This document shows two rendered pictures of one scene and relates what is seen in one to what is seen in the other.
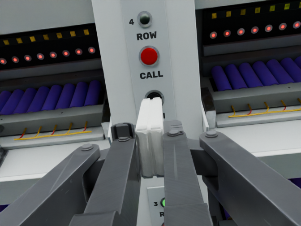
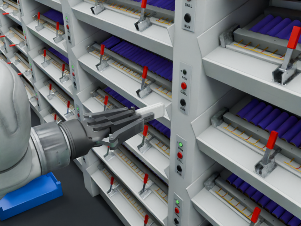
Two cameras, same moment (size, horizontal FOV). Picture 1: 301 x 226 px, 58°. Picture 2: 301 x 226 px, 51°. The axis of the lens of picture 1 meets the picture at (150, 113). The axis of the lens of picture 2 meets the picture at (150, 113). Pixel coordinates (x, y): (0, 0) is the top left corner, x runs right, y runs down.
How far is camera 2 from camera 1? 60 cm
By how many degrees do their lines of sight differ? 49
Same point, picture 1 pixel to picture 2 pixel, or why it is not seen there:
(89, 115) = not seen: hidden behind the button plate
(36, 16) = (161, 52)
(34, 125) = (164, 86)
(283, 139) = (229, 149)
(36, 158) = (156, 100)
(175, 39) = (192, 84)
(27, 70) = not seen: hidden behind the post
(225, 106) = (228, 122)
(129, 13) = (181, 67)
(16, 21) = (157, 50)
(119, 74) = (176, 86)
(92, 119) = not seen: hidden behind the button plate
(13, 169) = (147, 100)
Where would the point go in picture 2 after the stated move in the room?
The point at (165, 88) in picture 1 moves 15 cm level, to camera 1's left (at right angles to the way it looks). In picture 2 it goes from (187, 100) to (147, 80)
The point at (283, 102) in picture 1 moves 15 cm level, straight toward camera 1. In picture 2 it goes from (253, 136) to (187, 143)
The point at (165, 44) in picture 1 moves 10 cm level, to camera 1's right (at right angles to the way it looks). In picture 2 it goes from (189, 84) to (223, 99)
